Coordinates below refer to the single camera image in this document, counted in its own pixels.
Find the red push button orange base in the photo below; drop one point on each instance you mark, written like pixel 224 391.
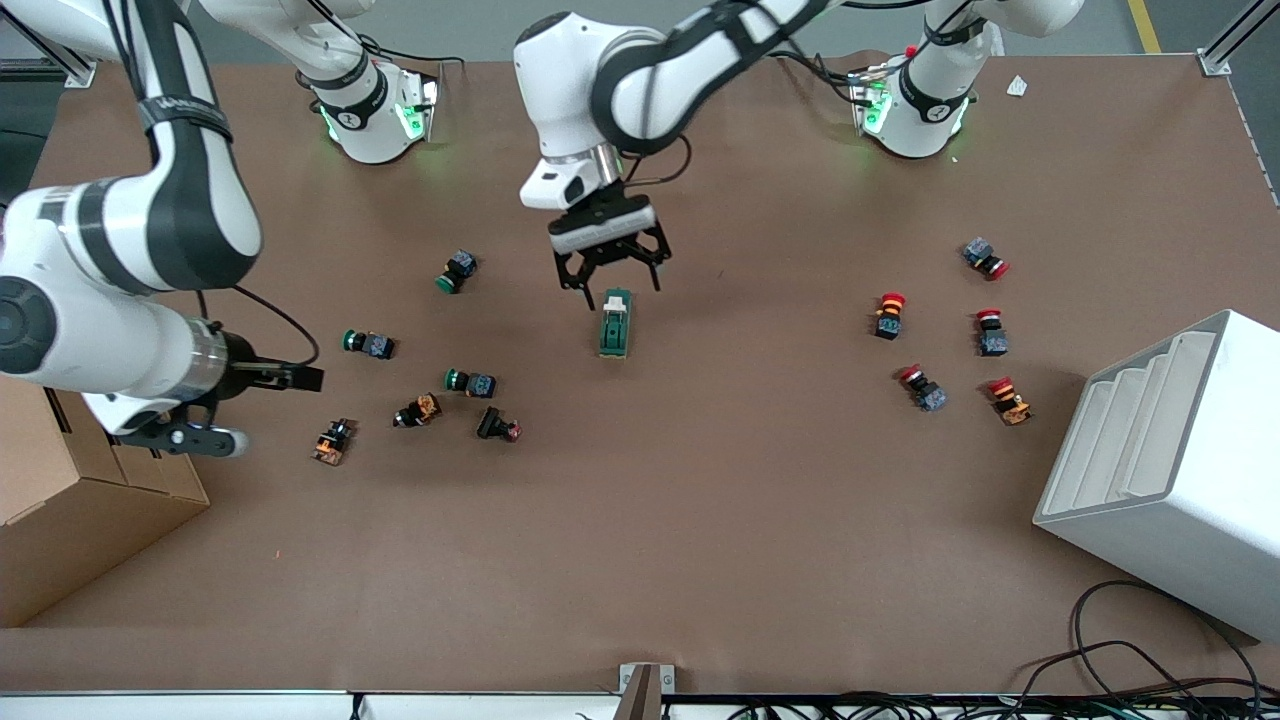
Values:
pixel 1012 407

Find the cardboard drawer box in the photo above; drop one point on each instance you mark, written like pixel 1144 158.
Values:
pixel 80 530

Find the metal table edge bracket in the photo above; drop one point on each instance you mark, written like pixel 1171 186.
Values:
pixel 632 678

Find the orange selector switch black knob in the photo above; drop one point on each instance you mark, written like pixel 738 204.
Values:
pixel 330 445
pixel 425 406

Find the green load switch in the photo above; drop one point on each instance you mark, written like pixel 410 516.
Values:
pixel 615 335

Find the black square push button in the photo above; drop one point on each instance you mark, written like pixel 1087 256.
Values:
pixel 490 423

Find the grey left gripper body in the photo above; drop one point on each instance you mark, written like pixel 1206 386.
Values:
pixel 603 211

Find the red mushroom push button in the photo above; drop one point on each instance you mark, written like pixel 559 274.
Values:
pixel 978 252
pixel 889 322
pixel 993 343
pixel 930 397

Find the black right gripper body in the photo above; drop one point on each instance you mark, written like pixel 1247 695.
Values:
pixel 243 365

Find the silver table edge rail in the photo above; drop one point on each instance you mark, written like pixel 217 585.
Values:
pixel 200 705

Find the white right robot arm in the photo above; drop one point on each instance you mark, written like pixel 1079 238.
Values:
pixel 190 200

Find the green mushroom push button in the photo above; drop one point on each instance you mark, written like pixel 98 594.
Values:
pixel 480 384
pixel 460 265
pixel 378 346

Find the aluminium frame post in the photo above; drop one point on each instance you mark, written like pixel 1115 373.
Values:
pixel 75 70
pixel 1225 55

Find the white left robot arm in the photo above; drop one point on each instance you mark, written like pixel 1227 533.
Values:
pixel 570 80

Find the small white paper scrap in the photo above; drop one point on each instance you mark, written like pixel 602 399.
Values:
pixel 1017 86

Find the white plastic drawer bin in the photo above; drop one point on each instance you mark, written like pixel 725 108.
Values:
pixel 1180 520

